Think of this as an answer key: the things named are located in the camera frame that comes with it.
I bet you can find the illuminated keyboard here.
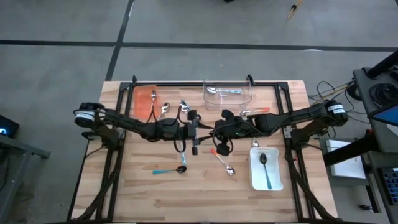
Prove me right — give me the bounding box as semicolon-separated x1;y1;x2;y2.
381;167;398;206

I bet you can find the grey metal table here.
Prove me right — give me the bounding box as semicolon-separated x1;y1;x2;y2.
0;133;52;224

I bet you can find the grey equipment cart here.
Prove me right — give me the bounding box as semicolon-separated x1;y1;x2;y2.
353;67;398;153

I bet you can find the black spoon teal handle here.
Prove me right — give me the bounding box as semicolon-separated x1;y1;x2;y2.
180;99;202;121
152;166;188;175
259;152;273;190

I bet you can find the white box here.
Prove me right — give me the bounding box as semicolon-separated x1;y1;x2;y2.
325;139;367;180

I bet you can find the black device blue light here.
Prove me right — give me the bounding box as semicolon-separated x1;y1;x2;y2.
0;114;20;139

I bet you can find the white plastic bin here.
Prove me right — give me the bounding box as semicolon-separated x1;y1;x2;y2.
249;147;285;192

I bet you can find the yellow cable black plug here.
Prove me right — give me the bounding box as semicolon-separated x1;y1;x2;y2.
286;0;305;21

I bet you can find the clear plastic bin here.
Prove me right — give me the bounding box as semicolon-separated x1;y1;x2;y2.
202;78;252;111

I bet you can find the coiled black cable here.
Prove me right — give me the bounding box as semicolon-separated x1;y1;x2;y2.
369;82;398;108

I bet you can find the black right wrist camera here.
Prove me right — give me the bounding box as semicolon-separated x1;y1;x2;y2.
216;142;233;157

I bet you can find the orange translucent plastic bin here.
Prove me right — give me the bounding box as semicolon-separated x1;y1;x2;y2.
132;83;160;121

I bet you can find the black aluminium table frame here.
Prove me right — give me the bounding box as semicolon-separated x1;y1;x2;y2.
67;74;335;224

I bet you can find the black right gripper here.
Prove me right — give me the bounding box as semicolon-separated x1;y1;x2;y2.
213;110;259;144

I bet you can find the blue panel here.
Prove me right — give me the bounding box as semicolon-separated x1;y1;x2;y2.
368;104;398;128

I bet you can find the black pole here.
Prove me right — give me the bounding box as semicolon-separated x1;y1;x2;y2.
365;49;398;80

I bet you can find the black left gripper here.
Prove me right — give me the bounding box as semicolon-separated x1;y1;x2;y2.
157;118;216;156

